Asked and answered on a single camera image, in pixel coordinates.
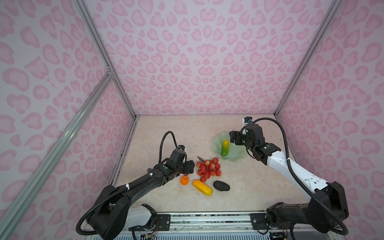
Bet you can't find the small orange tangerine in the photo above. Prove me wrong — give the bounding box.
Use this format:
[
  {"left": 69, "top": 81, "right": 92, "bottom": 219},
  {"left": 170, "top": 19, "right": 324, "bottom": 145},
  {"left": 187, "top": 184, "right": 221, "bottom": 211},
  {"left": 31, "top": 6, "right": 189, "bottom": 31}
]
[{"left": 180, "top": 176, "right": 190, "bottom": 186}]

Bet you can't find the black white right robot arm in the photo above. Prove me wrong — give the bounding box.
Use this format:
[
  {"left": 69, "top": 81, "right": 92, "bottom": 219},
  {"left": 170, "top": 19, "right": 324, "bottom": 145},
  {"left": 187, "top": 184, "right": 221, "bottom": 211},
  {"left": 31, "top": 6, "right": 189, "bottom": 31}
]
[{"left": 230, "top": 122, "right": 349, "bottom": 236}]

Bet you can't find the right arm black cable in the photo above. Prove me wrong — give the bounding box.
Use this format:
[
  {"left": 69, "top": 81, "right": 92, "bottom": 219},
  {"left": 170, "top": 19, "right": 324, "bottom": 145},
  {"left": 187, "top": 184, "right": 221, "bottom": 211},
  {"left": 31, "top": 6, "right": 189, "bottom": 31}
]
[{"left": 251, "top": 117, "right": 349, "bottom": 236}]

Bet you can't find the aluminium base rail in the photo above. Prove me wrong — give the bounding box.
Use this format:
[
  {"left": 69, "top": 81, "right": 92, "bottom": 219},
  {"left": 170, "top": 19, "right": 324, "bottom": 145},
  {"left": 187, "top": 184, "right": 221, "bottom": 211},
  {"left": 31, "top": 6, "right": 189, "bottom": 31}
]
[{"left": 80, "top": 210, "right": 343, "bottom": 240}]

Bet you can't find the back right aluminium post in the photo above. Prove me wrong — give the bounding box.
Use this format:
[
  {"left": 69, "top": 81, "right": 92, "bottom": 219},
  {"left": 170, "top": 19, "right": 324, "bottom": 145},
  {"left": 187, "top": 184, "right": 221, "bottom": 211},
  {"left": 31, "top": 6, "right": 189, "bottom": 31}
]
[{"left": 274, "top": 0, "right": 345, "bottom": 118}]

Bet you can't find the dark avocado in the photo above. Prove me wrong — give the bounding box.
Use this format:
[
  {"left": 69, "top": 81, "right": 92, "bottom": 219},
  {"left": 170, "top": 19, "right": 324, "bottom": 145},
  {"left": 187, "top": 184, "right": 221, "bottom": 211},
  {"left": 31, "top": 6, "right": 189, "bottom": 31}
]
[{"left": 213, "top": 181, "right": 231, "bottom": 192}]

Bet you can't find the left diagonal aluminium strut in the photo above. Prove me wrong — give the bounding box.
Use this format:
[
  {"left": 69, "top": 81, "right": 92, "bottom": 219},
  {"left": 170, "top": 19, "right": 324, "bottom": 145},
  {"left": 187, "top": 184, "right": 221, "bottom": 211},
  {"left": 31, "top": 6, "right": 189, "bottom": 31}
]
[{"left": 1, "top": 74, "right": 113, "bottom": 240}]

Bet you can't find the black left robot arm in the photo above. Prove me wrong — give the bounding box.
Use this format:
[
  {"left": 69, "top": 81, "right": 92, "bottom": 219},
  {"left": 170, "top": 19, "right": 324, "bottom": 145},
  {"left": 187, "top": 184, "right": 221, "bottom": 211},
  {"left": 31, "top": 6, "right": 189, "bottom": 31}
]
[{"left": 76, "top": 149, "right": 195, "bottom": 240}]

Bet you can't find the green yellow mango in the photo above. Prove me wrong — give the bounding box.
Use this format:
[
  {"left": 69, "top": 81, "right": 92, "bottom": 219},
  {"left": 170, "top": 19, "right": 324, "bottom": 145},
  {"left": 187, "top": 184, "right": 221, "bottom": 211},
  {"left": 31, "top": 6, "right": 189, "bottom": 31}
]
[{"left": 221, "top": 140, "right": 230, "bottom": 157}]

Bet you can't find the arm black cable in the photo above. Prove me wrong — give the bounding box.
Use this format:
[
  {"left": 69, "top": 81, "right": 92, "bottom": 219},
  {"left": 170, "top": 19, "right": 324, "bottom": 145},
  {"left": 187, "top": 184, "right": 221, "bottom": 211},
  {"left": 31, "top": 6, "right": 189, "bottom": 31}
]
[
  {"left": 75, "top": 130, "right": 180, "bottom": 236},
  {"left": 251, "top": 117, "right": 349, "bottom": 236}
]

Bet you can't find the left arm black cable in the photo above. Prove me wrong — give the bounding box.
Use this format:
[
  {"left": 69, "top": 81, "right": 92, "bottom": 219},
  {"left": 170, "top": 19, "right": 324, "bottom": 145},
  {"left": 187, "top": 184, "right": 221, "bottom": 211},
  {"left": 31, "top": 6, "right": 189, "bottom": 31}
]
[{"left": 75, "top": 130, "right": 180, "bottom": 236}]

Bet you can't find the aluminium post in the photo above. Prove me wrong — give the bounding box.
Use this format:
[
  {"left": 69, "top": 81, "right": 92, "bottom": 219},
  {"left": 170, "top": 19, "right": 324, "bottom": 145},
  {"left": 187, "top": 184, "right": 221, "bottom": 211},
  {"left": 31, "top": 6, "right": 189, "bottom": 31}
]
[
  {"left": 73, "top": 0, "right": 137, "bottom": 120},
  {"left": 274, "top": 0, "right": 345, "bottom": 118}
]

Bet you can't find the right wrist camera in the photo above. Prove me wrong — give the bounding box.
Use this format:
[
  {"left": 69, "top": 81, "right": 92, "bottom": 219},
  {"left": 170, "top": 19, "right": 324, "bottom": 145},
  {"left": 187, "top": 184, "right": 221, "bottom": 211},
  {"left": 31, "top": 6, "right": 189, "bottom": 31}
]
[{"left": 243, "top": 117, "right": 253, "bottom": 125}]

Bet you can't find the red lychee bunch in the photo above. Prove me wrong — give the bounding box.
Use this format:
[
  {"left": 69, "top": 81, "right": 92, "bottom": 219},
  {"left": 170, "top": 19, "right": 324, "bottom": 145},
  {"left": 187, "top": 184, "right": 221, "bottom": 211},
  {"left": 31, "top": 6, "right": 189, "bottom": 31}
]
[{"left": 196, "top": 157, "right": 222, "bottom": 183}]

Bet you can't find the back left aluminium post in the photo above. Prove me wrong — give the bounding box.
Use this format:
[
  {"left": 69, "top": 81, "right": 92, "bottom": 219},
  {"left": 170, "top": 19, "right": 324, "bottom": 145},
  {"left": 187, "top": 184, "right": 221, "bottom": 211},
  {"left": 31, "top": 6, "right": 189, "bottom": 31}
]
[{"left": 73, "top": 0, "right": 137, "bottom": 120}]

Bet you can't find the yellow orange mango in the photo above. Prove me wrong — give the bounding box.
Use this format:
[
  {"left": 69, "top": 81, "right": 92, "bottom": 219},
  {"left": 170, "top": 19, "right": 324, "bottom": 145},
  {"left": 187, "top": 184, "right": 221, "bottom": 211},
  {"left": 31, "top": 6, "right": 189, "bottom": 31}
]
[{"left": 193, "top": 180, "right": 213, "bottom": 196}]

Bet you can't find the light green scalloped fruit bowl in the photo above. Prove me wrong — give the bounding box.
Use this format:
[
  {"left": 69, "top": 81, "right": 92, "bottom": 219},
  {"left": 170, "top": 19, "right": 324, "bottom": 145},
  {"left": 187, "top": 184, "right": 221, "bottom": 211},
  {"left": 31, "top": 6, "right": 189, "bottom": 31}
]
[{"left": 213, "top": 132, "right": 248, "bottom": 163}]

